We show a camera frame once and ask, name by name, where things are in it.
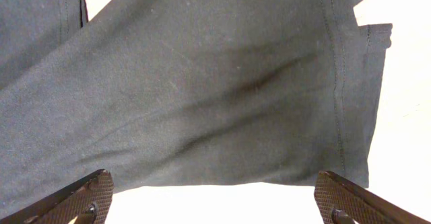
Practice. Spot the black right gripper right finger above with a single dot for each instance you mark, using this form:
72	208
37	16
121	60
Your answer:
342	201

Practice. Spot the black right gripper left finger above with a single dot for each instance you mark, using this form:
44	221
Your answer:
85	201

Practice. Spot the black t-shirt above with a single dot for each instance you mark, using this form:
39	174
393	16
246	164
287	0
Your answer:
185	92

